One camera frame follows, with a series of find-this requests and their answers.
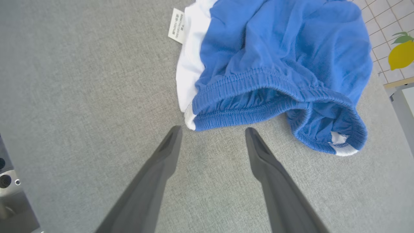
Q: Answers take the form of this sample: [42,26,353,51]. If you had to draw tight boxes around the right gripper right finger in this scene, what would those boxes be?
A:
[245,127,331,233]

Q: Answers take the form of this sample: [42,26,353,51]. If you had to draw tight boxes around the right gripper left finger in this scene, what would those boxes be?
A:
[94,126,183,233]

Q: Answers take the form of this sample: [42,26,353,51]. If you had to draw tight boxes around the blue and white shorts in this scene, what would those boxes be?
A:
[168,0,373,157]

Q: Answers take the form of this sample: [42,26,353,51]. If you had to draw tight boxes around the grey fabric sofa seat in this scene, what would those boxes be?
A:
[0,0,414,233]

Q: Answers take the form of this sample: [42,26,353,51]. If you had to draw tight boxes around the lemon print partition panel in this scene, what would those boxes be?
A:
[351,0,414,89]

